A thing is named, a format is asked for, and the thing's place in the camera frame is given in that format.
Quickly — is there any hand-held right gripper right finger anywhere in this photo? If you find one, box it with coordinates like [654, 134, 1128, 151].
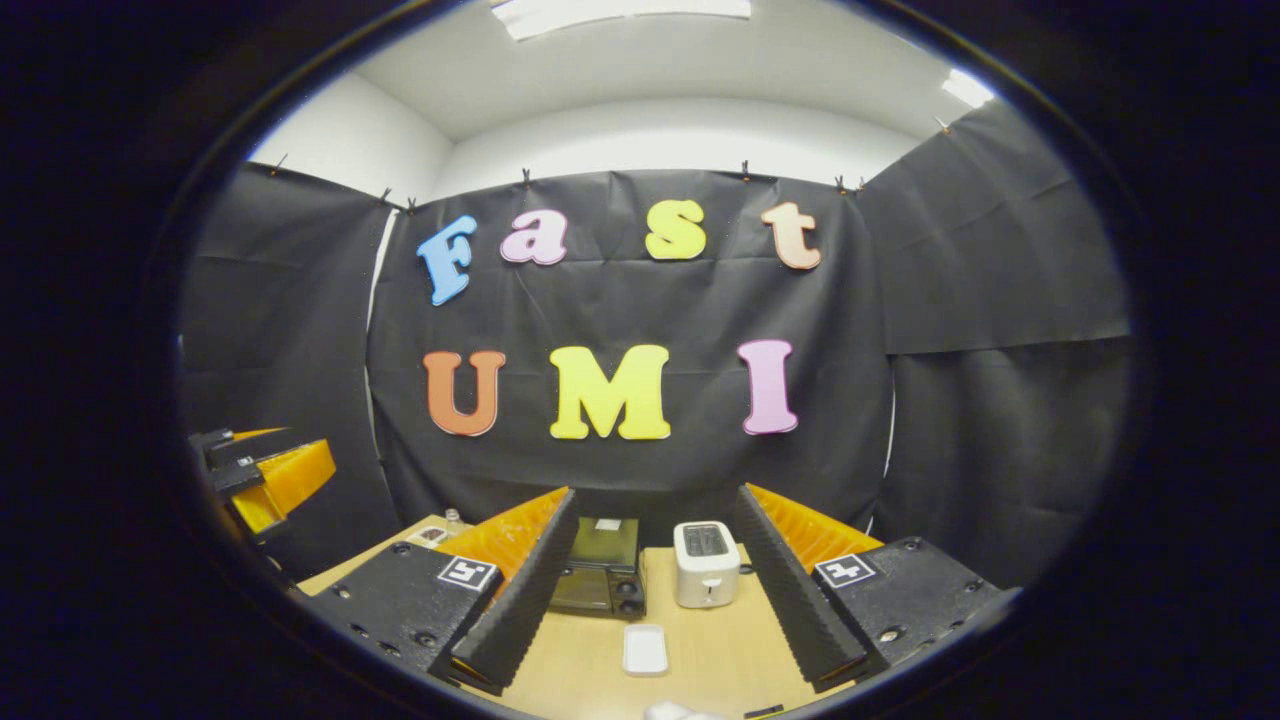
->
[735, 482, 1023, 694]

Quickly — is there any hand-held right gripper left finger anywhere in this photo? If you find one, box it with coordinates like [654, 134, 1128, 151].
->
[300, 486, 581, 697]

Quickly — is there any black electric oven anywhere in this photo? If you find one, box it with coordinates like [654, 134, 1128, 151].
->
[547, 516, 647, 622]

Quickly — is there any white toaster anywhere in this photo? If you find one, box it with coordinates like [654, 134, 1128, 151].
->
[672, 520, 743, 610]

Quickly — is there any white rectangular tray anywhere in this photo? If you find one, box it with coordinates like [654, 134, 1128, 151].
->
[621, 623, 670, 678]

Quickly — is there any row of black cloth clips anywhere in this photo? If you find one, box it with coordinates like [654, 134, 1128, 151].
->
[268, 113, 953, 215]

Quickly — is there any ceiling light panel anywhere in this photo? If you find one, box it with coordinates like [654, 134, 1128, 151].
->
[939, 68, 998, 110]

